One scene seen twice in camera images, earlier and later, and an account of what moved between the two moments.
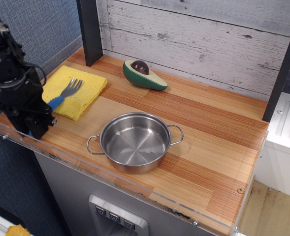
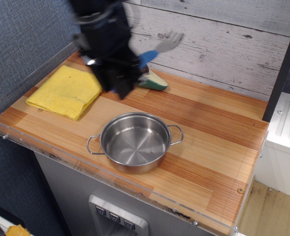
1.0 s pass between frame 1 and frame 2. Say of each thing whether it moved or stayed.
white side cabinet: stayed
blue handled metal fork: moved
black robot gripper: moved
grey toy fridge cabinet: stayed
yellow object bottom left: stayed
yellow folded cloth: stayed
